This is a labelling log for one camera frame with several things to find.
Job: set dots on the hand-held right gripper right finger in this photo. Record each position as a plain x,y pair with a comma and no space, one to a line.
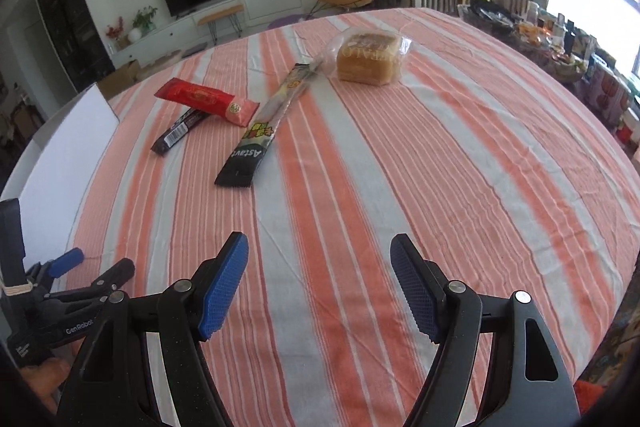
415,287

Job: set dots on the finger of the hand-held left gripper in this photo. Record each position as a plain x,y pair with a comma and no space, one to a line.
65,262
117,271

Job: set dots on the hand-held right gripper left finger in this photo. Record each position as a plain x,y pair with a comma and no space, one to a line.
225,287

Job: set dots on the person's left hand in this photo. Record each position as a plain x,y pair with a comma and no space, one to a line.
42,379

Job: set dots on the white foam board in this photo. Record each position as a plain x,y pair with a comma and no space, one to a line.
65,147

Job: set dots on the orange white striped tablecloth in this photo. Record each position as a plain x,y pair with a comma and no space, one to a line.
400,157

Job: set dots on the black chocolate bar packet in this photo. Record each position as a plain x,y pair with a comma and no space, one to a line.
180,132

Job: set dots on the long black yellow snack packet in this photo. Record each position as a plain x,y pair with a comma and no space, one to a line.
260,132

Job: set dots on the red snack packet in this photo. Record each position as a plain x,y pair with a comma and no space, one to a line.
205,99

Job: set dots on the cardboard box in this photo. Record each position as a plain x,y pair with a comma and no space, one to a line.
120,79

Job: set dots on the bread loaf in clear bag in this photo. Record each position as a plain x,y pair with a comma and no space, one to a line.
367,59

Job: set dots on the red flowers in vase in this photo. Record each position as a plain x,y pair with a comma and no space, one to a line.
116,32

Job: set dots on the dark display cabinet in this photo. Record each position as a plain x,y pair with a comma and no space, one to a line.
75,22

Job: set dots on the green potted plant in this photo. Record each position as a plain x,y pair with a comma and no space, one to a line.
145,19

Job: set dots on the purple round mat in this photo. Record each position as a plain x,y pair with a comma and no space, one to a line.
287,22

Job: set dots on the wooden stool with metal legs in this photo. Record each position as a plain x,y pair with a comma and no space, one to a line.
220,13

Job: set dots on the row of assorted goods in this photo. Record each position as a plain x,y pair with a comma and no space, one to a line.
575,52

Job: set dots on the white television cabinet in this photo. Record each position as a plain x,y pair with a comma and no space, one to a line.
272,2

